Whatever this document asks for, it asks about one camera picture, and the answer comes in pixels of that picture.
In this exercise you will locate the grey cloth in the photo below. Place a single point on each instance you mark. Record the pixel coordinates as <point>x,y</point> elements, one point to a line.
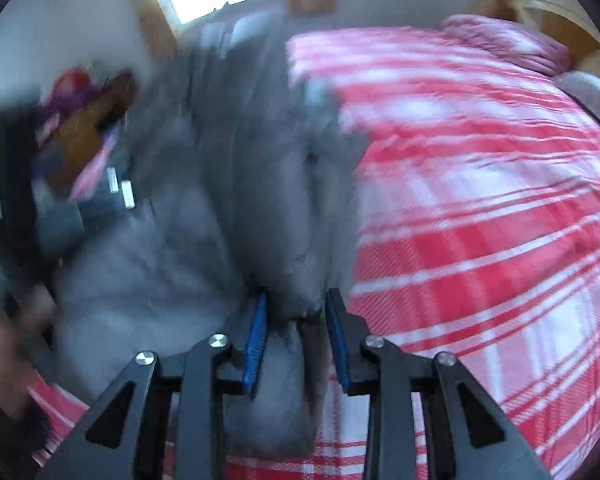
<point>597,105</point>

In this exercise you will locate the pink flat packet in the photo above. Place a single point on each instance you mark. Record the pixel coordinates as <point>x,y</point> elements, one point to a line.
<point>95,167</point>

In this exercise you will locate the purple cloth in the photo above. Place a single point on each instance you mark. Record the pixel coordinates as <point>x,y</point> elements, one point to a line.
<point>57,110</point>

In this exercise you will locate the grey puffer jacket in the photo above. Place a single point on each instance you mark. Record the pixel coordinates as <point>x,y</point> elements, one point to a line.
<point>180,260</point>

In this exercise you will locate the person's left hand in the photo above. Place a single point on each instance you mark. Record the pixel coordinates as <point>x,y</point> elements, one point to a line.
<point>5,350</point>

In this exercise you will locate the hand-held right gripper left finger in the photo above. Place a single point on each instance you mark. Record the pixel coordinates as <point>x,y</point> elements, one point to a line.
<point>255,340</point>

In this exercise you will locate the pink pillow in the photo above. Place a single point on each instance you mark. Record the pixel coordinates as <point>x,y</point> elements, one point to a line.
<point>510,42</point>

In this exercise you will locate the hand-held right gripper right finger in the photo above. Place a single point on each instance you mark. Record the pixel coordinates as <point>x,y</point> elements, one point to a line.
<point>337,340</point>

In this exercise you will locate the red plaid bedsheet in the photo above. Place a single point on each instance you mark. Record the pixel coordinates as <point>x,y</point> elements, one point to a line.
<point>480,210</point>

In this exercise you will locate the wooden desk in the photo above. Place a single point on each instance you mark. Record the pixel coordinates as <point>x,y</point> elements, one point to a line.
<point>80,140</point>

